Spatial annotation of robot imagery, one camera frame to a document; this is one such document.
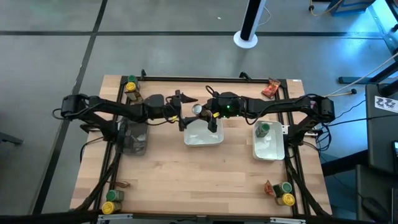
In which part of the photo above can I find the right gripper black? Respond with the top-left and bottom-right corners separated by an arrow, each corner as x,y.
200,93 -> 225,134

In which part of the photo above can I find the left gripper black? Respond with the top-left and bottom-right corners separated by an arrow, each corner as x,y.
164,89 -> 199,132

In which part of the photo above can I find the dark transparent plastic bin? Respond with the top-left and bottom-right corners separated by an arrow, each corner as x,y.
119,120 -> 150,156

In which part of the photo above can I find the taco seasoning packet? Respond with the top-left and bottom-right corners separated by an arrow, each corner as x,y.
108,180 -> 131,189
125,90 -> 144,105
264,180 -> 277,198
261,77 -> 282,100

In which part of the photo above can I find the white plastic bin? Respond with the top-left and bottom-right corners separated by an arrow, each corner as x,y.
183,117 -> 224,147
252,119 -> 286,162

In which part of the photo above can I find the white and black pole stand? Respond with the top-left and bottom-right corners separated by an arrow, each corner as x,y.
233,0 -> 267,50

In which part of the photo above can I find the black desk foot bar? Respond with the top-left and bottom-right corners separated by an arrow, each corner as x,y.
321,149 -> 369,177
338,60 -> 398,85

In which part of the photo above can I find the black desk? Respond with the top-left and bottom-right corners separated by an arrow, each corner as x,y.
365,83 -> 398,175

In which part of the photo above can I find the blue box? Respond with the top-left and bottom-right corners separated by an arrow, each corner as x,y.
326,0 -> 377,16

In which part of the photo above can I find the white paper with black marks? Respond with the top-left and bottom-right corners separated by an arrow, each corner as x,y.
374,95 -> 398,113

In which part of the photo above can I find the grey floor object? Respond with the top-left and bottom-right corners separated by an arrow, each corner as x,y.
0,132 -> 24,146

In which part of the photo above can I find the black side table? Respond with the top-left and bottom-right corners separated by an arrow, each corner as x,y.
355,164 -> 398,223

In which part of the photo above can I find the black device with screen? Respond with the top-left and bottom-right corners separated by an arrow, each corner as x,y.
391,140 -> 398,166

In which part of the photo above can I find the black computer mouse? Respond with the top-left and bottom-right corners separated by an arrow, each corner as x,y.
362,197 -> 389,223

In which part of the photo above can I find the black aluminium table frame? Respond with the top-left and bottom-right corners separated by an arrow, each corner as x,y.
91,74 -> 313,223

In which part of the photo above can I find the thin black cable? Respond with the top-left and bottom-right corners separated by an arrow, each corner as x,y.
79,136 -> 105,164
335,99 -> 367,124

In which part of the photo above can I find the black cable bundle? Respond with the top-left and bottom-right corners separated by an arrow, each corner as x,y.
284,157 -> 332,218
0,146 -> 124,224

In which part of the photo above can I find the blue cable bundle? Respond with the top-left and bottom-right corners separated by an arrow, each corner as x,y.
314,122 -> 333,152

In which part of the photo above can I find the silver metal bracket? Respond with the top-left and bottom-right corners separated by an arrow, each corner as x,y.
97,213 -> 134,224
269,217 -> 307,224

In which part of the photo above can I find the beige cable with black plug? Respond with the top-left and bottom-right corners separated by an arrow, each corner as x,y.
306,88 -> 358,100

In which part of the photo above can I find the yellow cable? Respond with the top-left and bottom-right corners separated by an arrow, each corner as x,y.
308,0 -> 345,17

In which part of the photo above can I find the cream cable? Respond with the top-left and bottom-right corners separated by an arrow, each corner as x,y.
307,52 -> 398,106

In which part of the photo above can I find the grey metal desk frame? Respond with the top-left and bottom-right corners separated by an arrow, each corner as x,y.
368,0 -> 398,57

